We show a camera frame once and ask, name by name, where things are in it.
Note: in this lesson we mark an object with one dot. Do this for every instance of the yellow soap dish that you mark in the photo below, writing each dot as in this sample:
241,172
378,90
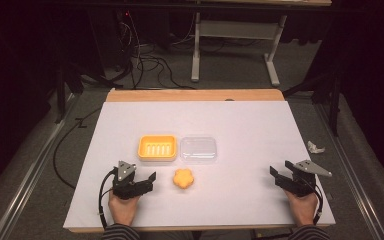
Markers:
157,148

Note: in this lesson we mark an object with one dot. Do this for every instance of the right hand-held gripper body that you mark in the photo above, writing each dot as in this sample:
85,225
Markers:
305,181

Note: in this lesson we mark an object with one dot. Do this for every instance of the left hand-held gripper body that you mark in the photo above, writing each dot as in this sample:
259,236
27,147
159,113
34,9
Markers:
124,190

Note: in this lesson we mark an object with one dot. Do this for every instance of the white table sheet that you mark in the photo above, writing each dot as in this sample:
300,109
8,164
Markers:
240,140

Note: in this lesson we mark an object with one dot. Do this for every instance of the black tripod stand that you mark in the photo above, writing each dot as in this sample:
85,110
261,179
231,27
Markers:
70,80
330,90

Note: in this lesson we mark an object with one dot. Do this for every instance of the person's left hand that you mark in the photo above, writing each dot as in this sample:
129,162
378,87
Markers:
123,210

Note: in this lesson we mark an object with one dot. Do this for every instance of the person's right hand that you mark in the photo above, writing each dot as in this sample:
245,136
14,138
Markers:
301,208

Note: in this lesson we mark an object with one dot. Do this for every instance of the clear plastic lid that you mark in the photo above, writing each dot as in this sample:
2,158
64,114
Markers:
198,149

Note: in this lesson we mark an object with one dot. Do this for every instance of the white desk frame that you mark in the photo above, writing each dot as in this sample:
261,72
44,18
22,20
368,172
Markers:
236,29

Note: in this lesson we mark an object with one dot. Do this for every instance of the metal floor rail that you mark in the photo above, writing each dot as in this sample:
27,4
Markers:
33,170
350,166

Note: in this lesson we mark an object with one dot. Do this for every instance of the crumpled white paper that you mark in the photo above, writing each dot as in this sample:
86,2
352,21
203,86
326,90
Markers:
314,147

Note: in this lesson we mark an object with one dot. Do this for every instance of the yellow flower-shaped soap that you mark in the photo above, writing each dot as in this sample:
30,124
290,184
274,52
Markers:
183,178

